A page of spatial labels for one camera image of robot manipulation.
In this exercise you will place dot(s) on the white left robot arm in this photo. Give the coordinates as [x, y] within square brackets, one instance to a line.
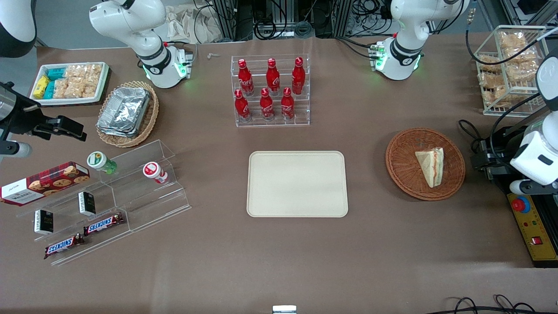
[405, 26]

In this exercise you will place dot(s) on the red capped drink bottle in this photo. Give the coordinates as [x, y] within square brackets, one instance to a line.
[152, 171]

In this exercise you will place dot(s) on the clear fried snack bag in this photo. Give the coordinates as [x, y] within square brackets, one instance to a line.
[489, 63]
[512, 40]
[521, 73]
[495, 93]
[521, 56]

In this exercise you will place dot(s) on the red cola bottle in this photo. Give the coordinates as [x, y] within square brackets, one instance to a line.
[273, 76]
[241, 107]
[298, 76]
[266, 105]
[287, 104]
[245, 78]

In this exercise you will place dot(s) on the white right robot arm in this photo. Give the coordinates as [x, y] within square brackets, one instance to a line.
[130, 22]

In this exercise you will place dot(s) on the brown round wicker basket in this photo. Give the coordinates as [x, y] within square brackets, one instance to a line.
[403, 165]

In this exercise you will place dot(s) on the small black white box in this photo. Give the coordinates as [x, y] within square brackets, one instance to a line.
[87, 203]
[43, 222]

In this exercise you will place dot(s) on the clear rice cracker bag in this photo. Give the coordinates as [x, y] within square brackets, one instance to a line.
[83, 72]
[75, 88]
[61, 88]
[90, 87]

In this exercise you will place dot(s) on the aluminium foil container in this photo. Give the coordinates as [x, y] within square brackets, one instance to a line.
[124, 111]

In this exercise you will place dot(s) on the red emergency stop button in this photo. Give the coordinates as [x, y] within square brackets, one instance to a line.
[521, 205]

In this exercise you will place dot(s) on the beige rectangular tray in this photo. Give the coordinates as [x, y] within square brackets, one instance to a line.
[297, 184]

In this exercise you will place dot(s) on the light oval wicker basket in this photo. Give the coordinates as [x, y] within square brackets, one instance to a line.
[150, 117]

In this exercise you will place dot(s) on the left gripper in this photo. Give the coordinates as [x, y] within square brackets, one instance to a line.
[498, 158]

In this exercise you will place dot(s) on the small clear plastic piece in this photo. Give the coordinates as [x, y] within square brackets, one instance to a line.
[213, 55]

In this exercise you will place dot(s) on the aluminium profile frame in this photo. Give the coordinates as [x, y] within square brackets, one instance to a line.
[229, 17]

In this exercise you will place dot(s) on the yellow black control box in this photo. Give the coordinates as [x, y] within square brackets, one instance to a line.
[536, 226]

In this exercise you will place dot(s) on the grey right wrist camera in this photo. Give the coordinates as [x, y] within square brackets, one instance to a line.
[15, 150]

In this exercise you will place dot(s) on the white rectangular snack tray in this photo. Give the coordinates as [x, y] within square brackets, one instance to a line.
[65, 101]

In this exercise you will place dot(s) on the clear acrylic stepped stand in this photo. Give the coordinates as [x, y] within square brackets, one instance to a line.
[144, 205]

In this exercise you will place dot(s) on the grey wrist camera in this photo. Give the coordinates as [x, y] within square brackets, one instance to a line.
[15, 150]
[529, 187]

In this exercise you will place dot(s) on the beige crumpled cloth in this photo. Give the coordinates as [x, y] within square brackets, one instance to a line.
[187, 24]

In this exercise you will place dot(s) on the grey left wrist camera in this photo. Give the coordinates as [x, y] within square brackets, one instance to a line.
[529, 187]

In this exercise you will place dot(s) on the teal snack packet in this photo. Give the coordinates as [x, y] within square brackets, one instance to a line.
[49, 90]
[56, 74]

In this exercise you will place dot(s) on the clear acrylic bottle rack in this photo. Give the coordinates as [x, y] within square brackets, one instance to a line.
[270, 123]

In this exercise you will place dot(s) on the triangular sandwich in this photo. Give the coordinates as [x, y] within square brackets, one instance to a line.
[431, 168]

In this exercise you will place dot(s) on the red tartan cookie box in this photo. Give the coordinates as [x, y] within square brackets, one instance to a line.
[43, 183]

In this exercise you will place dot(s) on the yellow snack packet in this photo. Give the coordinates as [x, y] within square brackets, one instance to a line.
[41, 87]

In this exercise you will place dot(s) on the snickers chocolate bar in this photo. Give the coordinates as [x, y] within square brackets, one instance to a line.
[64, 246]
[103, 224]

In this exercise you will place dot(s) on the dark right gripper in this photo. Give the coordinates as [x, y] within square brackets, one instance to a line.
[22, 117]

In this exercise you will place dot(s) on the green capped drink bottle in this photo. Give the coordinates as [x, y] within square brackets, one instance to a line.
[98, 160]

